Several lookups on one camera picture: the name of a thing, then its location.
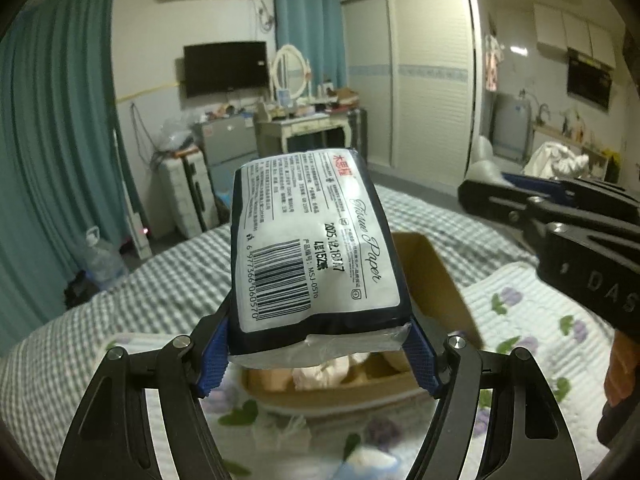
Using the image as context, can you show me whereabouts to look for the blue curtain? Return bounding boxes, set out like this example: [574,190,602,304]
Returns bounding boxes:
[271,0,349,92]

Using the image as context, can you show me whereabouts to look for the blue and white packet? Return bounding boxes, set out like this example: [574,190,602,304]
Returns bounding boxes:
[339,446,403,480]

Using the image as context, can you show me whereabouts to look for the grey checkered blanket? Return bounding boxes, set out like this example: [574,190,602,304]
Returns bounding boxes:
[0,182,538,480]

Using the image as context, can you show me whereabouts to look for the black bag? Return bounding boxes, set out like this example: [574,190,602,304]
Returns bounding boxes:
[63,269,102,312]

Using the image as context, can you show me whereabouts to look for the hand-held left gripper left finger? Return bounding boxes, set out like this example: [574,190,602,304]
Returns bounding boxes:
[57,304,233,480]

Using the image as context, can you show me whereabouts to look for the white suitcase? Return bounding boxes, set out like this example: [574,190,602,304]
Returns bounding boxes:
[154,146,222,239]

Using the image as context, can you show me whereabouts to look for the large water bottle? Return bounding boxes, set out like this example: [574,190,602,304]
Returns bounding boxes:
[84,226,129,292]

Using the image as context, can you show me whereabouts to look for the person's right hand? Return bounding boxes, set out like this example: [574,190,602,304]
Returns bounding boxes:
[601,331,640,408]

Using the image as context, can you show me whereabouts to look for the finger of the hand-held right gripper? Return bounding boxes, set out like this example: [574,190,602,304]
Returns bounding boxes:
[501,172,640,242]
[457,177,557,262]

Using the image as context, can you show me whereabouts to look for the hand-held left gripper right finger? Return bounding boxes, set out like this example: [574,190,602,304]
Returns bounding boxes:
[404,321,586,480]

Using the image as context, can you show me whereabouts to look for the black range hood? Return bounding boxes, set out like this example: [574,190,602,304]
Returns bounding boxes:
[566,48,615,114]

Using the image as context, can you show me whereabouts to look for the hanging patterned clothes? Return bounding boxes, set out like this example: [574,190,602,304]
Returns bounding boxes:
[483,34,502,94]

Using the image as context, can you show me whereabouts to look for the grey small fridge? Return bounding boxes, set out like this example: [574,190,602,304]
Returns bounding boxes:
[192,114,262,197]

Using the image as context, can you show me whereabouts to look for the kitchen counter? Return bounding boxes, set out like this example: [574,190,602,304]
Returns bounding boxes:
[532,121,622,182]

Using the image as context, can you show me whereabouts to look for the crumpled white tissue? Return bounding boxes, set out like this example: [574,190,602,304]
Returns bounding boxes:
[291,351,372,392]

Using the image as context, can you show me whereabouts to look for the oval vanity mirror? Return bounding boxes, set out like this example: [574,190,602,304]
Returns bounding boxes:
[271,43,314,104]

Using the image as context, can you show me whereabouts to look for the clear plastic bag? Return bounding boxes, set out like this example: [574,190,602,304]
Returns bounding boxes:
[157,111,202,154]

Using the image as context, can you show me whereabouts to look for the dark tissue paper pack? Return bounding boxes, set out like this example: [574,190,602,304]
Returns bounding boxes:
[227,147,414,362]

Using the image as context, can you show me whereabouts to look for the white dressing table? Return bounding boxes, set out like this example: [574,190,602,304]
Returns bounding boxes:
[253,102,369,162]

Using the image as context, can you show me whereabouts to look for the black wall television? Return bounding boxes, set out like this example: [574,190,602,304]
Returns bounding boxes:
[183,40,270,99]

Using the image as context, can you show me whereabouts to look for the teal window curtain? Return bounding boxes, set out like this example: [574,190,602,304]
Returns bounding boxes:
[0,0,152,328]

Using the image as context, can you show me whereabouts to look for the white cloth pile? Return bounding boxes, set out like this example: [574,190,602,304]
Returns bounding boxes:
[522,140,592,179]

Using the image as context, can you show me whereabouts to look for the cardboard box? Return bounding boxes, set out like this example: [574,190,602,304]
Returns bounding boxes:
[240,232,484,412]

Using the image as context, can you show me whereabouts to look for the white wall cabinets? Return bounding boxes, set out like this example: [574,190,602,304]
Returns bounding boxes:
[532,2,617,69]

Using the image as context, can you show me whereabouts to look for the white power strip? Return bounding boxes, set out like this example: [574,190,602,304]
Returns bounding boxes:
[131,209,152,261]

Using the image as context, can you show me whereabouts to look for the white sliding wardrobe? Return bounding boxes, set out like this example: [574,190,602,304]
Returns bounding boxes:
[340,0,484,187]

